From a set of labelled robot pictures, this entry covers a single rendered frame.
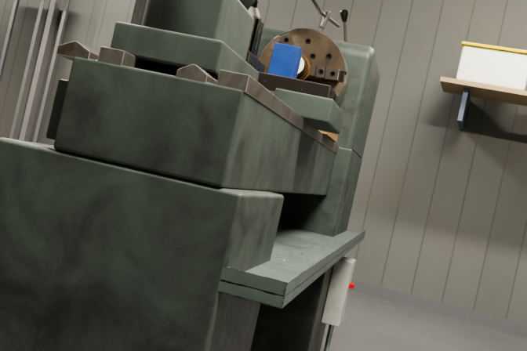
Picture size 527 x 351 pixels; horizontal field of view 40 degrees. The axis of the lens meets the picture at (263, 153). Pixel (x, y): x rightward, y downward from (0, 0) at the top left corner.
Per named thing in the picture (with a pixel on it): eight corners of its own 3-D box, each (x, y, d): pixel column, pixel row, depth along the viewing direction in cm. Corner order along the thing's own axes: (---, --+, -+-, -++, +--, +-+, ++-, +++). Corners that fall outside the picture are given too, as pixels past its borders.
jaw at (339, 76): (311, 67, 252) (345, 71, 250) (309, 81, 252) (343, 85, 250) (307, 62, 241) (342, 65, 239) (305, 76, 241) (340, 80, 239)
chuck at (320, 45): (248, 101, 262) (281, 21, 262) (328, 133, 256) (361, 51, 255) (242, 98, 253) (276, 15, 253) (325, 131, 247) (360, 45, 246)
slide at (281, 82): (190, 82, 210) (193, 67, 210) (333, 111, 201) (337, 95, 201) (170, 71, 192) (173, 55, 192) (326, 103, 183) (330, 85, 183)
